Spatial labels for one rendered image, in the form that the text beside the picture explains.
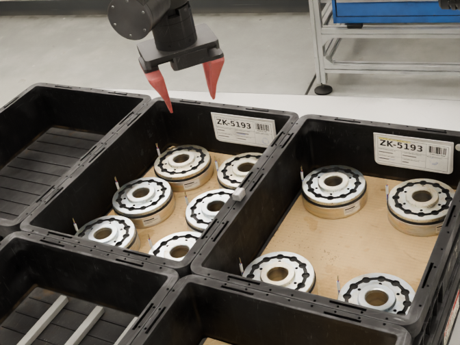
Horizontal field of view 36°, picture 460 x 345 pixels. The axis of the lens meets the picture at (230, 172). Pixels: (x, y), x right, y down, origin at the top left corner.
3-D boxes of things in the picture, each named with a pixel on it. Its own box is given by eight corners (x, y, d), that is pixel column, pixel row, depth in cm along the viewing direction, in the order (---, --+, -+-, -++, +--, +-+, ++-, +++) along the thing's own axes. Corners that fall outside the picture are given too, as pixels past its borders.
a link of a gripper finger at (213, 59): (234, 103, 98) (222, 43, 93) (186, 119, 97) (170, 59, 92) (220, 83, 104) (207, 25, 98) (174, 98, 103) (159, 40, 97)
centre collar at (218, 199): (210, 196, 115) (209, 194, 114) (237, 201, 112) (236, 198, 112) (196, 215, 111) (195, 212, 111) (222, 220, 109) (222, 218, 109)
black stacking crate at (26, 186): (53, 130, 152) (36, 84, 146) (167, 148, 139) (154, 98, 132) (-86, 248, 125) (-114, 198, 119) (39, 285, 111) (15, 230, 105)
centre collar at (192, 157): (180, 150, 128) (179, 148, 127) (200, 156, 125) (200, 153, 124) (162, 165, 125) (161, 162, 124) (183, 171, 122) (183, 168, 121)
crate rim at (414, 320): (304, 124, 119) (302, 112, 118) (487, 147, 106) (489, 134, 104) (188, 284, 92) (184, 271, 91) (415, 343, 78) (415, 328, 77)
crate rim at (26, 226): (157, 106, 133) (155, 95, 132) (304, 124, 119) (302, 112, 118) (19, 240, 106) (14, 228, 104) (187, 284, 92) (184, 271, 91)
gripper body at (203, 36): (221, 52, 94) (211, 0, 89) (148, 74, 92) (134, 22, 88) (208, 34, 99) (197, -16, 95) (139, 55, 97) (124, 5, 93)
